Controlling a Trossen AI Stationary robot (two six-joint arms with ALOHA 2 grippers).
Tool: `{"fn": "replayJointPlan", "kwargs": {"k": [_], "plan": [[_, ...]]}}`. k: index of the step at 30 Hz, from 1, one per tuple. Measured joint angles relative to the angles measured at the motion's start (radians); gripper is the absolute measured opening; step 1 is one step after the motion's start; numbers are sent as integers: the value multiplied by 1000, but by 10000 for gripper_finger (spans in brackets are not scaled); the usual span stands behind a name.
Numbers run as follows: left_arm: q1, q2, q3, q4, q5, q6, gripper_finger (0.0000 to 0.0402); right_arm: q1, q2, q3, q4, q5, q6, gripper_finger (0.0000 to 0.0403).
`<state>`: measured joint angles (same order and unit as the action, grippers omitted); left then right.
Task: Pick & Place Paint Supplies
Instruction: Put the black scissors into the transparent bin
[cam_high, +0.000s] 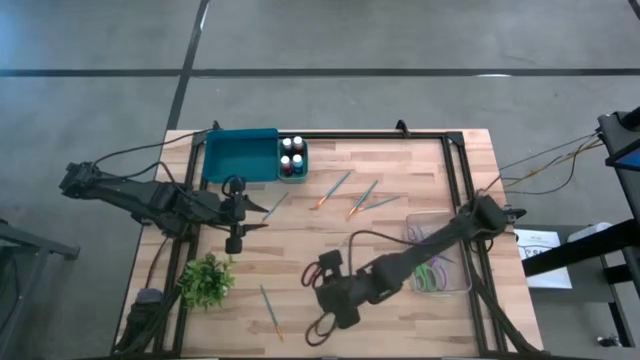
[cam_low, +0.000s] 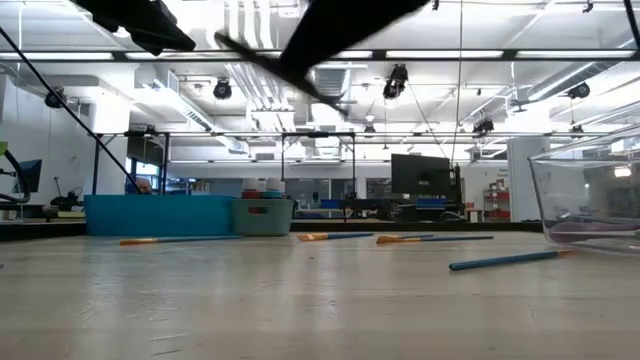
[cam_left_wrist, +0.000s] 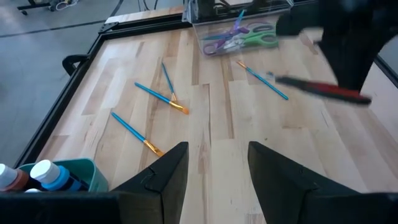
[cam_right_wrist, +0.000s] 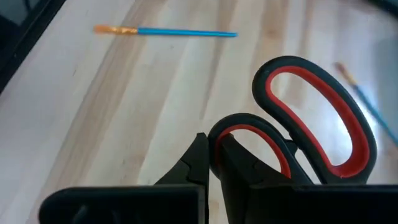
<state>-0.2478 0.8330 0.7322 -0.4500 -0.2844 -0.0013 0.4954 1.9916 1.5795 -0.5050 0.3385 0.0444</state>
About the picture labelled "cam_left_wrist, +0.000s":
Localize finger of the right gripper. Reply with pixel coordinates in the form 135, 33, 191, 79
318, 40, 354, 91
351, 37, 389, 93

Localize small teal plastic bin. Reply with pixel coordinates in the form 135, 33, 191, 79
17, 157, 109, 193

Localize black aluminium table frame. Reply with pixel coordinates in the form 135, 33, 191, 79
14, 0, 398, 170

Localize purple scissors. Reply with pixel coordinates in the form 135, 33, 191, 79
201, 9, 251, 57

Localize blue paintbrush orange bristles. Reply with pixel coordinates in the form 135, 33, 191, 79
134, 82, 190, 115
111, 111, 165, 157
235, 60, 289, 101
160, 62, 178, 102

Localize blue paint bottle white cap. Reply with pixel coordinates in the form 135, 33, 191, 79
30, 159, 90, 192

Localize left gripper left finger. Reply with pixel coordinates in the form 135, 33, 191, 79
111, 141, 190, 224

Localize black wheeled stand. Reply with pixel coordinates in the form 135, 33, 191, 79
17, 0, 80, 16

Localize brown paint bottle white cap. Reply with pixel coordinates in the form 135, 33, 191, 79
0, 164, 30, 192

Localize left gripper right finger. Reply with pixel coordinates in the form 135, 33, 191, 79
248, 141, 358, 224

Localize black cable clamp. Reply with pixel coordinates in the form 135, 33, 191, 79
62, 54, 91, 77

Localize green scissors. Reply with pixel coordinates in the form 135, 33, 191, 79
217, 24, 280, 52

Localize clear plastic container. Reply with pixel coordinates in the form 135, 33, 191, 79
182, 0, 295, 58

